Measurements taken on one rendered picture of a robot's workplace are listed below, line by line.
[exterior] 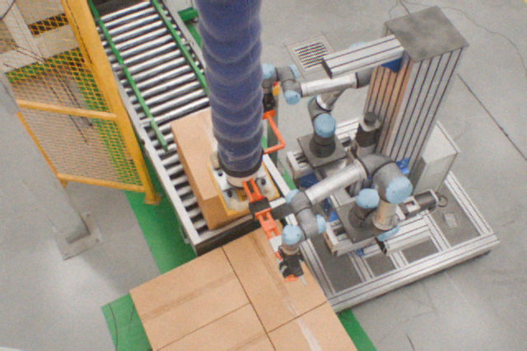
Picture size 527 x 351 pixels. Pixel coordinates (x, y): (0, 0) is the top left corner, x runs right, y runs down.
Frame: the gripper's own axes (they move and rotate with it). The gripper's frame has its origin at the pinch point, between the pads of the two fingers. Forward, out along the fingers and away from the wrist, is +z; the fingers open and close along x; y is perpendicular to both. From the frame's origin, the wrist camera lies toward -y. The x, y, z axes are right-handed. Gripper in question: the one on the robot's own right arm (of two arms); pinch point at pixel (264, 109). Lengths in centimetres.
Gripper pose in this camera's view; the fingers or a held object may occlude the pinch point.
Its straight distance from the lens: 302.5
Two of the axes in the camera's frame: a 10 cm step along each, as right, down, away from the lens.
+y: 3.9, 7.8, -4.9
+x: 9.2, -3.3, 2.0
